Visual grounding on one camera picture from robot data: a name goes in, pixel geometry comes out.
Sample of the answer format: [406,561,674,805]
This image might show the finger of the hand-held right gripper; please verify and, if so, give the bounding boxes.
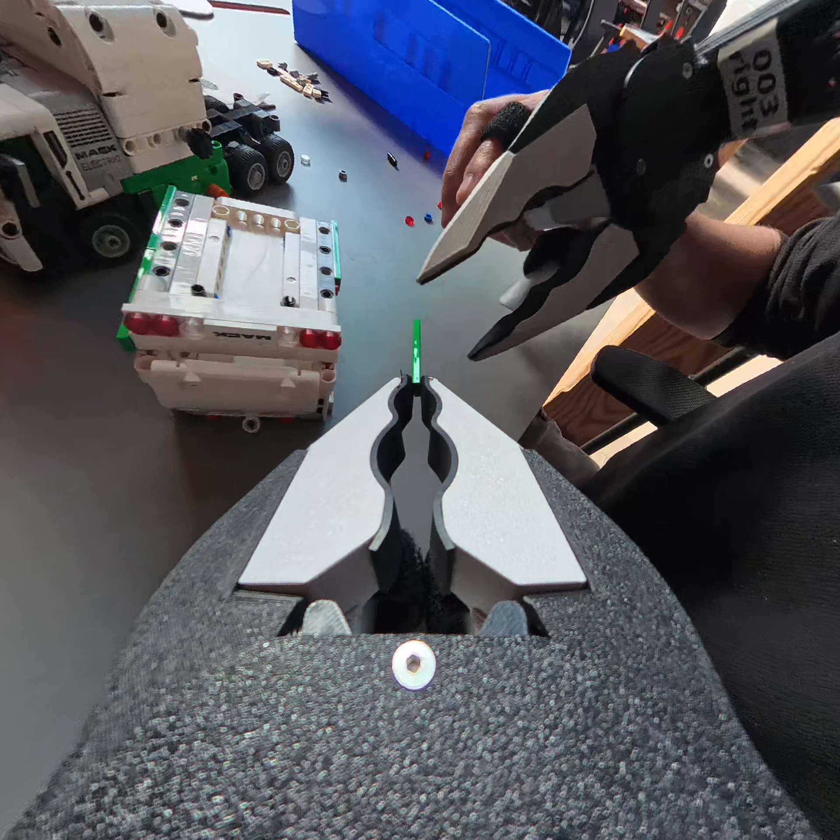
[416,104,613,285]
[468,222,643,362]

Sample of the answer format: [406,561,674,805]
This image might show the pile of tan lego pieces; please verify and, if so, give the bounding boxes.
[256,58,332,103]

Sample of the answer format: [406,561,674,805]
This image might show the blue storage bin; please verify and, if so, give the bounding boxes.
[292,0,573,173]

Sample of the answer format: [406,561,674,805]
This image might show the person's right hand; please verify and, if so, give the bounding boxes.
[441,91,565,253]

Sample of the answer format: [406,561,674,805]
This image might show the white green lego truck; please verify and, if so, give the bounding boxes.
[0,0,296,273]

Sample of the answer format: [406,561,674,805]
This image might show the white lego truck container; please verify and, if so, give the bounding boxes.
[117,185,343,434]

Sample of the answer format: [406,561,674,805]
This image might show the black chair armrest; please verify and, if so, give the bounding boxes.
[589,345,718,429]

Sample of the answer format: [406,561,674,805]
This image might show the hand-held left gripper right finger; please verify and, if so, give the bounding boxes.
[420,377,588,611]

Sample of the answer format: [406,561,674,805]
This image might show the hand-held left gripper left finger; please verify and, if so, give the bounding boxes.
[238,377,409,611]

